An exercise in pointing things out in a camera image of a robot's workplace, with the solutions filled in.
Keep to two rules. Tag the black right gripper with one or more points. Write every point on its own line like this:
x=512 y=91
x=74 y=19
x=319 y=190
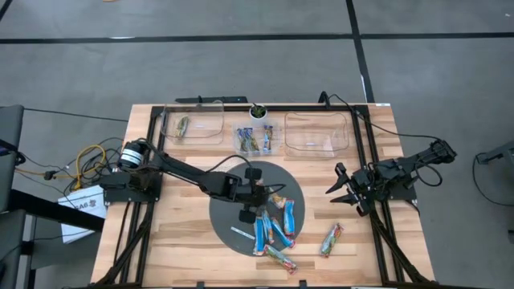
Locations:
x=363 y=188

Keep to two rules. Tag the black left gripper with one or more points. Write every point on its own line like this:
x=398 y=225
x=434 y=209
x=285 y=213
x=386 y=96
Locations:
x=255 y=196

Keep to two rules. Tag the light blue granola bar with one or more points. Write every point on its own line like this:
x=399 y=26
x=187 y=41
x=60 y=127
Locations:
x=289 y=216
x=268 y=226
x=283 y=237
x=259 y=237

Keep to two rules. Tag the green red granola bar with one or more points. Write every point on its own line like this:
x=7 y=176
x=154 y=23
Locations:
x=331 y=241
x=280 y=259

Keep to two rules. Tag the dark blue granola bar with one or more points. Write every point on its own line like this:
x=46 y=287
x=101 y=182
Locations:
x=253 y=142
x=242 y=140

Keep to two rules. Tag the blue white oatmeal raisin bar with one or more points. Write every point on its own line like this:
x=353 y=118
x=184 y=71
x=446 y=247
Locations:
x=268 y=138

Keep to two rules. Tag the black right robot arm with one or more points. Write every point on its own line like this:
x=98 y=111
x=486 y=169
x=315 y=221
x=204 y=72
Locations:
x=401 y=168

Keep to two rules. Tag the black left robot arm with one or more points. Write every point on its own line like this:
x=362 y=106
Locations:
x=180 y=170

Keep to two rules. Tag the round gray woven placemat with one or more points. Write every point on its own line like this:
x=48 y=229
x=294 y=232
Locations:
x=229 y=216

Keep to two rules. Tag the white label strip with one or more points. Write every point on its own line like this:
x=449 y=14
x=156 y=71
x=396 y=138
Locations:
x=242 y=233

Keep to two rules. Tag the small clear plastic bin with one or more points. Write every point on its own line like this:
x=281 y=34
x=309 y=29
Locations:
x=277 y=148

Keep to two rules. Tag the large clear plastic bin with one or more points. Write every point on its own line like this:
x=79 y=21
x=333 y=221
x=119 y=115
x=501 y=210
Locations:
x=317 y=132
x=205 y=132

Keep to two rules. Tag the small white potted plant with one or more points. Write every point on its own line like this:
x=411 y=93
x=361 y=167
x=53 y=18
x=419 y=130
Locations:
x=258 y=112

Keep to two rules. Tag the black power strip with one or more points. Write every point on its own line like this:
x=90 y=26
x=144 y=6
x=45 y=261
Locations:
x=217 y=99

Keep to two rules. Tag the gray metal stand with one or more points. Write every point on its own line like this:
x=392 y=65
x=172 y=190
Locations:
x=498 y=152

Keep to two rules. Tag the black diagonal beam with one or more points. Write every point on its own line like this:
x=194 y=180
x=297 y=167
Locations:
x=56 y=210

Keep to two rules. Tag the dark gray chair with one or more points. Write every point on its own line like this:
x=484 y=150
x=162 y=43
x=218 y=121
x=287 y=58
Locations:
x=10 y=132

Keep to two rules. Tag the black aluminium table frame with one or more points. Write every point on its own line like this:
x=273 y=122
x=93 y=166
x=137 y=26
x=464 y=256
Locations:
x=305 y=107

